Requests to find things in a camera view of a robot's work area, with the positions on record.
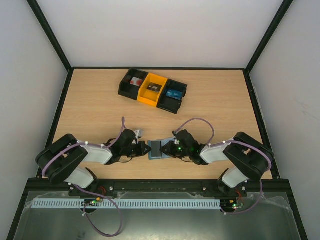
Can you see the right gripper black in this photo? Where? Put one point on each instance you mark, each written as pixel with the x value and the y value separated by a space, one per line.
pixel 171 148

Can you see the dark card in yellow bin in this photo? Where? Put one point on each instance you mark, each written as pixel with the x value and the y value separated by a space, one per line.
pixel 154 87

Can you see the black storage bin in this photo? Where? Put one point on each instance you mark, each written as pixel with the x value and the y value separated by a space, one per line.
pixel 126 89
pixel 169 104

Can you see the white slotted cable duct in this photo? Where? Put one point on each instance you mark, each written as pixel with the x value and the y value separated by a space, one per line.
pixel 63 203

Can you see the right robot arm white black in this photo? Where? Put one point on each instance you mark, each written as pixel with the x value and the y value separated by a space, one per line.
pixel 250 158

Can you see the black enclosure frame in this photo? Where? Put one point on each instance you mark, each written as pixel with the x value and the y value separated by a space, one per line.
pixel 281 12

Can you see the teal leather card holder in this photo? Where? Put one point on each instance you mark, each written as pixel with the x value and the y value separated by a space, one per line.
pixel 163 142

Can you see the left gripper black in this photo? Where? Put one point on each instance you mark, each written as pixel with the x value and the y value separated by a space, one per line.
pixel 142 145

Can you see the blue card in bin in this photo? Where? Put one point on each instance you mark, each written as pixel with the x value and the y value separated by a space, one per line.
pixel 175 94

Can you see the yellow storage bin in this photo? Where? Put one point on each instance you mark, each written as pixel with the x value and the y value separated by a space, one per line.
pixel 148 97

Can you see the left black storage bin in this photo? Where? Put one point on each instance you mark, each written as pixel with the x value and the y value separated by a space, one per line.
pixel 126 89

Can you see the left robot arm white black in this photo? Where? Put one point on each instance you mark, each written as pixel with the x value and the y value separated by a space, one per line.
pixel 60 162

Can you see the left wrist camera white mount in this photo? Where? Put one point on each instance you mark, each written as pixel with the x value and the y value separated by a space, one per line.
pixel 138 134

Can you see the black mounting rail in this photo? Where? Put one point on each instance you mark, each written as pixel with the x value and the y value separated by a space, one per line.
pixel 206 188

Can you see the black VIP credit card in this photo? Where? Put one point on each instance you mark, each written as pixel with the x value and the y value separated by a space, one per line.
pixel 155 149

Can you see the red white card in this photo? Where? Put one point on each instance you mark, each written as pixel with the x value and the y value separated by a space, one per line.
pixel 136 81

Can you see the right black storage bin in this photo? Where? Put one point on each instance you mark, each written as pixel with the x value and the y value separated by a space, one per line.
pixel 169 104

